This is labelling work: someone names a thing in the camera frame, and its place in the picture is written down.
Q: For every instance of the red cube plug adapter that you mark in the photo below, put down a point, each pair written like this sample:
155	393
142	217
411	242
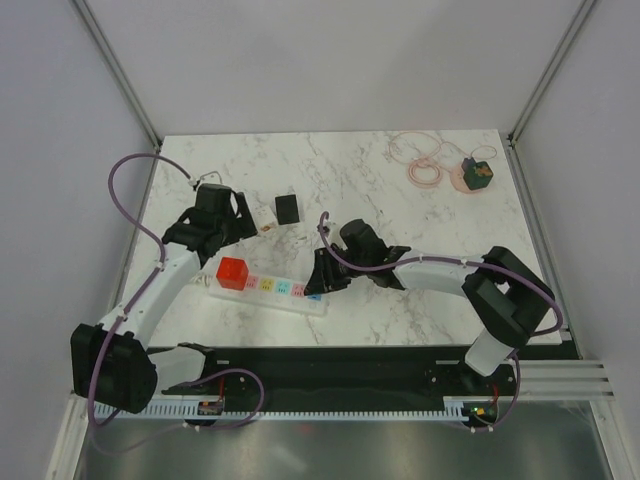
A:
232	273

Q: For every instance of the right aluminium frame post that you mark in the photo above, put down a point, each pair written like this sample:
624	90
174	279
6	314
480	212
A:
561	52

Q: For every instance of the white power strip coloured sockets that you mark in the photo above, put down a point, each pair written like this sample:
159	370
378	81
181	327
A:
270	292

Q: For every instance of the aluminium frame post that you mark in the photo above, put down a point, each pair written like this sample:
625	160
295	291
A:
108	55
561	52

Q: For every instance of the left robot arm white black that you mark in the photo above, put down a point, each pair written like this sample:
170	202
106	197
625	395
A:
111	363

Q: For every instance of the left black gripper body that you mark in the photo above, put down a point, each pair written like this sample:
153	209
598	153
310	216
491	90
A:
234	229

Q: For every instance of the green cube plug adapter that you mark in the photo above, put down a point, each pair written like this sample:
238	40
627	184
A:
477	175

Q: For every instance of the left aluminium frame post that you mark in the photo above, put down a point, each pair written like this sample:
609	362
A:
108	55

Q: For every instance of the black cube plug adapter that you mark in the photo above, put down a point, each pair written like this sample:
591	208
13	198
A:
287	210

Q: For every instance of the pink round disc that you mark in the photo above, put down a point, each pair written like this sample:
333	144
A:
456	177

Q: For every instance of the aluminium rail bar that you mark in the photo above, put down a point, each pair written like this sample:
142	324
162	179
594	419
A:
539	378

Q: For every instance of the grey slotted cable duct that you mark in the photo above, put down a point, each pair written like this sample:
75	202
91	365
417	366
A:
194	409

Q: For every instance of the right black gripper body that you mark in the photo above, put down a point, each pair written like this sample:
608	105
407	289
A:
348	272

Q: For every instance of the white cube plug tiger print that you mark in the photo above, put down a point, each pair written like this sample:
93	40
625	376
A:
264	219

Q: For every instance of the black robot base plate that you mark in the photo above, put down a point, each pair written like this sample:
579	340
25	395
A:
352	377

